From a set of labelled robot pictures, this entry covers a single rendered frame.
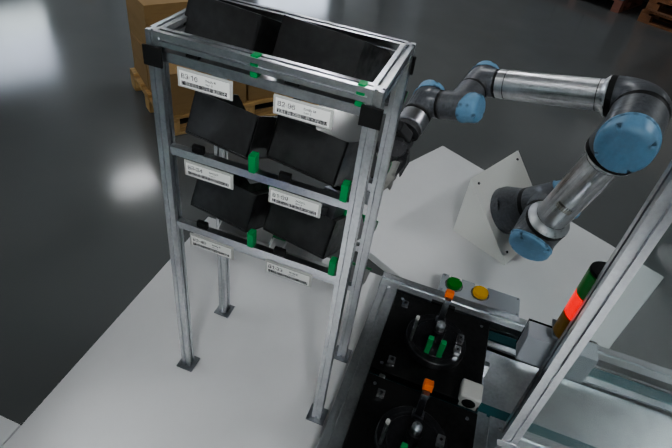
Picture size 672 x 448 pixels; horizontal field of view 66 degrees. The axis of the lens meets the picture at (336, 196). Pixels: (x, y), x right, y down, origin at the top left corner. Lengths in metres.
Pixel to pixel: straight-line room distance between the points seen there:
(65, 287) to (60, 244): 0.30
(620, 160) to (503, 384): 0.56
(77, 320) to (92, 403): 1.31
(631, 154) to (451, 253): 0.67
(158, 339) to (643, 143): 1.16
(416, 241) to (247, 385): 0.71
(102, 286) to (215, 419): 1.55
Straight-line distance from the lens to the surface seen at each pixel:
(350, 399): 1.15
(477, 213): 1.66
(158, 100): 0.83
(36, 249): 2.95
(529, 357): 1.04
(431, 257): 1.62
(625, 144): 1.20
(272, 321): 1.37
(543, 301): 1.64
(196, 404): 1.26
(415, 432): 1.06
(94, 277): 2.73
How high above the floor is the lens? 1.95
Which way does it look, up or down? 38 degrees down
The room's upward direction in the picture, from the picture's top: 9 degrees clockwise
